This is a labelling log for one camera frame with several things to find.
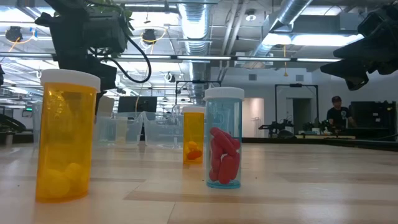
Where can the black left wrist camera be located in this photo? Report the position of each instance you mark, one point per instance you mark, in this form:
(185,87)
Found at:
(104,34)

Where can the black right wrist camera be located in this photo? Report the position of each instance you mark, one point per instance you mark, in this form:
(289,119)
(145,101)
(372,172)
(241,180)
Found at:
(373,23)

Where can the clear plastic bin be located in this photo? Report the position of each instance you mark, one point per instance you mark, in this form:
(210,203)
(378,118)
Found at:
(136,130)
(163,130)

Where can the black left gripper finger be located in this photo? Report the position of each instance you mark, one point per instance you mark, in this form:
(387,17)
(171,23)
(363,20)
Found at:
(104,76)
(74,63)

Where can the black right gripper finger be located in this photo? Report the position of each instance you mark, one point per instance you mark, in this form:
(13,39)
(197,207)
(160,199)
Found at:
(360,49)
(354,73)

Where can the white cup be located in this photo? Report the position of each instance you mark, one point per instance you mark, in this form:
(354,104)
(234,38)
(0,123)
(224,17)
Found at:
(8,140)

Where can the clear plastic container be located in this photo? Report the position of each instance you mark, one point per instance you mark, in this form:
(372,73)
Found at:
(36,124)

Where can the black cabinet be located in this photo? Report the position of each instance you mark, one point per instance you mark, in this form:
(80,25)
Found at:
(373,118)

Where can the green potted tree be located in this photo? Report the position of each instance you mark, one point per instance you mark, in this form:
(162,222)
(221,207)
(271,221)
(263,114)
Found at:
(127,14)

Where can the long ceiling light bar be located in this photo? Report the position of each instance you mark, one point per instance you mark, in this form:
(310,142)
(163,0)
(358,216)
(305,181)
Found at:
(202,57)

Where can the large orange pill bottle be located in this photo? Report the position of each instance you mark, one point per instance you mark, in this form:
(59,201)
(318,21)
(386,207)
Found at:
(65,140)

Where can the slanted silver ventilation duct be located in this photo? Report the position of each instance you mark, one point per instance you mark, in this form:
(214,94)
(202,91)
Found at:
(289,12)

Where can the black background robot arm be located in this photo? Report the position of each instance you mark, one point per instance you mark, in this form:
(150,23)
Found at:
(317,127)
(275,126)

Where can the small orange pill bottle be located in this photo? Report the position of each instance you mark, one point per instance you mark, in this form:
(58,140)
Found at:
(193,130)

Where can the black metal frame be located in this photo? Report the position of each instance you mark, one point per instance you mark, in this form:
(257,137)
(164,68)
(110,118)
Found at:
(199,81)
(295,85)

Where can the blue bottle with pink pills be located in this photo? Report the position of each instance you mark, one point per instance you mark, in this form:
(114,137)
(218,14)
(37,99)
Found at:
(224,109)

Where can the person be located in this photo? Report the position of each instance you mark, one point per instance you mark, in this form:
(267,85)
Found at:
(339,116)

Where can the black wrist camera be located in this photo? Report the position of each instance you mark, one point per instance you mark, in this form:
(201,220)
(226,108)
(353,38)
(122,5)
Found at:
(104,34)
(373,23)

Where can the dark background table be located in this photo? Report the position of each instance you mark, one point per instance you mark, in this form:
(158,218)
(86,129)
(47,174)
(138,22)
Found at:
(311,140)

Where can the black ceiling lamp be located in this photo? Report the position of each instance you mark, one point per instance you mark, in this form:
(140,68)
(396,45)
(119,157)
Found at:
(149,35)
(14,34)

